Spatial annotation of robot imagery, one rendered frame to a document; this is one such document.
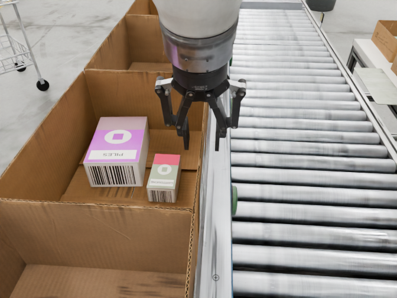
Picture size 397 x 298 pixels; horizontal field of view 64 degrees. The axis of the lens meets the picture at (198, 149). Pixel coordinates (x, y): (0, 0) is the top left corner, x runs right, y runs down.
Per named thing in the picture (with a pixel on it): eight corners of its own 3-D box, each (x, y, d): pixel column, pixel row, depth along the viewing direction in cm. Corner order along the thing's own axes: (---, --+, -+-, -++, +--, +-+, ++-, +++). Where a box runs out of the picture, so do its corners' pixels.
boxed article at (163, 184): (181, 169, 71) (180, 154, 68) (175, 204, 63) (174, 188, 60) (156, 168, 71) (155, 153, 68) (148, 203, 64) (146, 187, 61)
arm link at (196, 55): (238, 41, 33) (234, 80, 38) (238, -13, 38) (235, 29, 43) (153, 39, 34) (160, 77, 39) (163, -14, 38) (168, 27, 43)
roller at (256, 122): (374, 139, 109) (379, 127, 106) (223, 132, 112) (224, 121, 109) (369, 130, 113) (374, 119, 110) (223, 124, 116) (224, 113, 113)
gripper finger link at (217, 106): (203, 72, 47) (212, 71, 46) (221, 116, 56) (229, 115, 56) (201, 93, 45) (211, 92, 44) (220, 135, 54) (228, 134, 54)
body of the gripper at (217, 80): (163, 71, 39) (171, 116, 47) (232, 73, 39) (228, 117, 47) (169, 29, 43) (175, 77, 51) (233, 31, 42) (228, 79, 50)
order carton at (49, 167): (197, 277, 52) (196, 211, 41) (25, 265, 54) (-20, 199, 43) (207, 132, 82) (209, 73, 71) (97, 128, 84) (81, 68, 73)
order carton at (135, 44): (207, 133, 82) (209, 73, 71) (96, 129, 84) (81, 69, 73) (212, 65, 112) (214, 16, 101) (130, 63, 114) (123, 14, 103)
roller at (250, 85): (351, 99, 129) (355, 88, 126) (224, 94, 132) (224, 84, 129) (348, 93, 133) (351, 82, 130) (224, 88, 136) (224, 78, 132)
